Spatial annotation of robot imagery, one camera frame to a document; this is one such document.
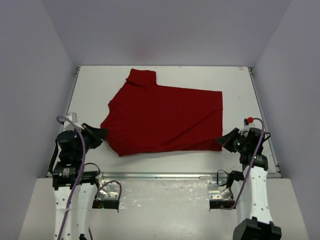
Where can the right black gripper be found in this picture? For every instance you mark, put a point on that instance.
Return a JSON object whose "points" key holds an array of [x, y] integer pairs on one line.
{"points": [[225, 140]]}

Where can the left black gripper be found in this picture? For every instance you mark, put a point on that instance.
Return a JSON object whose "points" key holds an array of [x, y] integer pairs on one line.
{"points": [[90, 136]]}

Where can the red t-shirt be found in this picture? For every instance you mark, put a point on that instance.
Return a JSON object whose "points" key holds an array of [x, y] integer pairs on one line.
{"points": [[145, 117]]}

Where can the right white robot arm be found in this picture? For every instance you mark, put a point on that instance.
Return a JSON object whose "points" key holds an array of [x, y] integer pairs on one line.
{"points": [[250, 185]]}

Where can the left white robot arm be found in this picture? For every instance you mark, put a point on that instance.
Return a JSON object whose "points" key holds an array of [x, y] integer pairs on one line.
{"points": [[74, 188]]}

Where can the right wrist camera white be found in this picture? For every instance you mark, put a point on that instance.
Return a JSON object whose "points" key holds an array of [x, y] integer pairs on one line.
{"points": [[249, 126]]}

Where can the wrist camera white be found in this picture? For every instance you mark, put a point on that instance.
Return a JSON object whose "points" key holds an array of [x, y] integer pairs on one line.
{"points": [[71, 116], [249, 126]]}

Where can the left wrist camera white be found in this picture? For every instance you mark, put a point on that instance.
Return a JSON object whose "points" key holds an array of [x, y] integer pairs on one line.
{"points": [[71, 116]]}

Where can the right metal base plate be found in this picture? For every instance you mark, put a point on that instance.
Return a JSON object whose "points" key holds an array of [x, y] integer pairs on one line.
{"points": [[219, 193]]}

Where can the metal base plate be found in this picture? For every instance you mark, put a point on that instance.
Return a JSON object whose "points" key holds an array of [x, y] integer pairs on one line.
{"points": [[110, 190], [219, 193]]}

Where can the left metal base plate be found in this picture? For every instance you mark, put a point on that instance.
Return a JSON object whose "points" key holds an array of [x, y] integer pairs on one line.
{"points": [[110, 190]]}

